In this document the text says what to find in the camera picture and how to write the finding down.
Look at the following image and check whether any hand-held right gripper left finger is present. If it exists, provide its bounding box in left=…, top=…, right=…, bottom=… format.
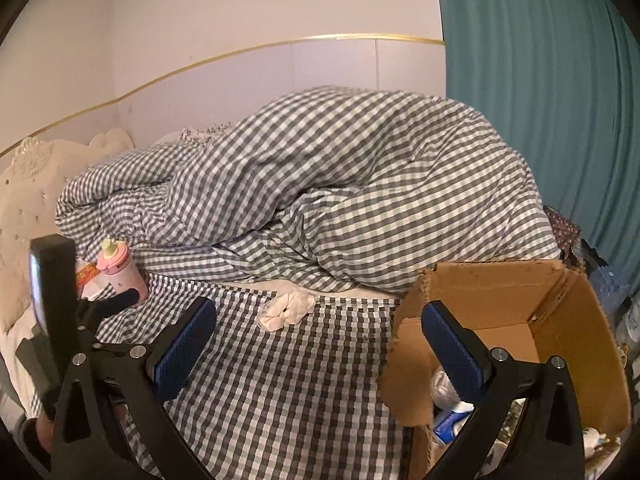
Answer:
left=50, top=296, right=218, bottom=480

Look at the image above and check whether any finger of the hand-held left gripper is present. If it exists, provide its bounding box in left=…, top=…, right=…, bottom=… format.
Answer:
left=87, top=287, right=141, bottom=318

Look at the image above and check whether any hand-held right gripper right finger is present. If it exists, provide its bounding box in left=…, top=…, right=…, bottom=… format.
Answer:
left=421, top=301, right=586, bottom=480

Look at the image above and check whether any pink drinking bottle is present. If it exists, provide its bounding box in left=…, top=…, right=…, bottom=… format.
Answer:
left=96, top=238, right=149, bottom=306

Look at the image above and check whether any small blue packet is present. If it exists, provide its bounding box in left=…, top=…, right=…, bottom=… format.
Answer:
left=432, top=407, right=473, bottom=443

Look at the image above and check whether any cardboard box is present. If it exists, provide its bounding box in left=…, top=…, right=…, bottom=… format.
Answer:
left=378, top=258, right=632, bottom=480

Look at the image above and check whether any person's left forearm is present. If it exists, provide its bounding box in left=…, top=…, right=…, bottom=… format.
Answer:
left=20, top=410, right=58, bottom=471

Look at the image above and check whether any orange snack packet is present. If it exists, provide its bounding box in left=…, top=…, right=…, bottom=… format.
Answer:
left=74, top=260, right=108, bottom=301

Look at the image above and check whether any cream tufted headboard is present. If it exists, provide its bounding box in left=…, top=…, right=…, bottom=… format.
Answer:
left=0, top=127, right=136, bottom=336

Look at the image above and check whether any white lace cloth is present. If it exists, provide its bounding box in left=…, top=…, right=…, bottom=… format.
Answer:
left=258, top=290, right=317, bottom=332

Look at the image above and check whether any grey checked bed sheet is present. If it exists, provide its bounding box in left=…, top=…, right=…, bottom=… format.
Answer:
left=30, top=272, right=431, bottom=480

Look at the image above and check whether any dark patterned bag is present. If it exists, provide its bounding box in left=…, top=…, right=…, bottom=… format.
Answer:
left=542, top=205, right=583, bottom=263

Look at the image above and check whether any white fringed pillow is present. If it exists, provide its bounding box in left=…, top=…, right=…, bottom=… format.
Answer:
left=150, top=125, right=236, bottom=148

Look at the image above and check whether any grey checked duvet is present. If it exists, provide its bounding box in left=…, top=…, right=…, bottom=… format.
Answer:
left=55, top=85, right=561, bottom=297

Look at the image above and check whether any teal curtain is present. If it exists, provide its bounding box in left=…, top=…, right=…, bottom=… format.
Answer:
left=432, top=0, right=640, bottom=281

